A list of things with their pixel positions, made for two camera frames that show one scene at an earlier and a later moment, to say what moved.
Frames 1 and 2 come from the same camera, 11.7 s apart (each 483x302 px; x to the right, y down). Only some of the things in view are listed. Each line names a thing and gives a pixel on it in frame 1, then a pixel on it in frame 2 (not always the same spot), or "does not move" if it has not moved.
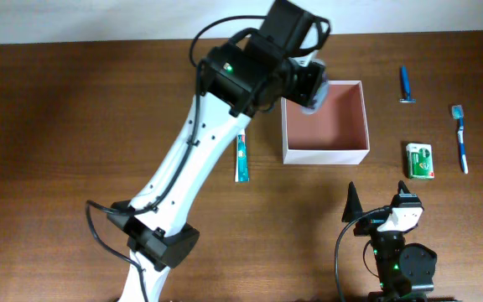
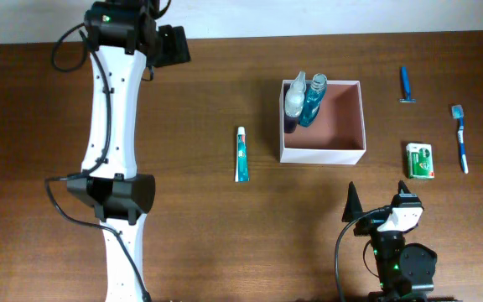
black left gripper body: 305,82 -> 171,49
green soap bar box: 419,161 does not move
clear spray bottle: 321,94 -> 294,102
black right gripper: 370,222 does not move
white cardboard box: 336,134 does not move
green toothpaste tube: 242,172 does not move
